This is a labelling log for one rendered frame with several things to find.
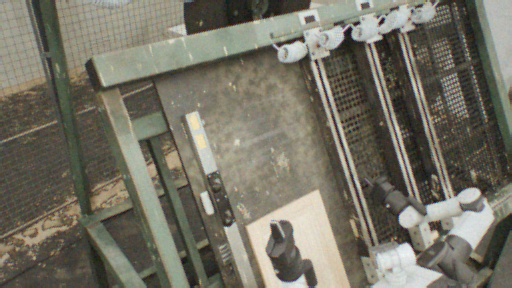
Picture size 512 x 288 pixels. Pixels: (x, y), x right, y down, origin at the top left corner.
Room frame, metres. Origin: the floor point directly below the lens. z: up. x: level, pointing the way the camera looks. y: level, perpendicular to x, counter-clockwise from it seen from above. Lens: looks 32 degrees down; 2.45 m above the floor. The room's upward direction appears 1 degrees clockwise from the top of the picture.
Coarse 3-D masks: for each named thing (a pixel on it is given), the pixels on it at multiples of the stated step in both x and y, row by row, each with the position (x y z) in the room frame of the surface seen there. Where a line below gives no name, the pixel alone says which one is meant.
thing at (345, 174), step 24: (336, 24) 1.68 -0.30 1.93; (312, 48) 1.73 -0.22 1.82; (312, 72) 1.72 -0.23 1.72; (312, 96) 1.71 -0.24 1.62; (336, 120) 1.65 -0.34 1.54; (336, 144) 1.59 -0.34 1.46; (336, 168) 1.57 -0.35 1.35; (360, 192) 1.52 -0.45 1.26; (360, 216) 1.46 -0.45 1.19; (360, 240) 1.43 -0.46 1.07
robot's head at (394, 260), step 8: (400, 248) 1.01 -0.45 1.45; (408, 248) 1.01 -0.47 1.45; (384, 256) 0.99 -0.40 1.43; (392, 256) 0.99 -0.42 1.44; (400, 256) 0.98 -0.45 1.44; (408, 256) 0.98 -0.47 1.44; (384, 264) 0.97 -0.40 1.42; (392, 264) 0.98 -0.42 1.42; (400, 264) 0.98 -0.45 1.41; (408, 264) 0.98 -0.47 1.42; (392, 272) 0.98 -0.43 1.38; (400, 272) 0.97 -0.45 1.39
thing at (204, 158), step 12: (192, 132) 1.34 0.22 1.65; (204, 132) 1.37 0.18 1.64; (192, 144) 1.34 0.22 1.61; (204, 156) 1.31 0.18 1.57; (204, 168) 1.29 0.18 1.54; (216, 168) 1.31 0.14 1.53; (204, 180) 1.29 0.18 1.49; (216, 204) 1.23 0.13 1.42; (216, 216) 1.23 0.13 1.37; (228, 228) 1.20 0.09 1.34; (228, 240) 1.17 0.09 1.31; (240, 240) 1.19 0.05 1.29; (240, 252) 1.17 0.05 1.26; (240, 264) 1.14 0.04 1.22; (240, 276) 1.12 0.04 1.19; (252, 276) 1.13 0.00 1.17
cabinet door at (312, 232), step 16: (288, 208) 1.37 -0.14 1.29; (304, 208) 1.41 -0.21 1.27; (320, 208) 1.44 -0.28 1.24; (256, 224) 1.27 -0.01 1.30; (304, 224) 1.37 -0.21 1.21; (320, 224) 1.40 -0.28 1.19; (256, 240) 1.24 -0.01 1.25; (304, 240) 1.33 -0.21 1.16; (320, 240) 1.36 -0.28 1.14; (256, 256) 1.21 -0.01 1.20; (304, 256) 1.29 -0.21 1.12; (320, 256) 1.32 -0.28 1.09; (336, 256) 1.35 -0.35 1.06; (272, 272) 1.19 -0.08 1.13; (320, 272) 1.28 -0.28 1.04; (336, 272) 1.31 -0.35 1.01
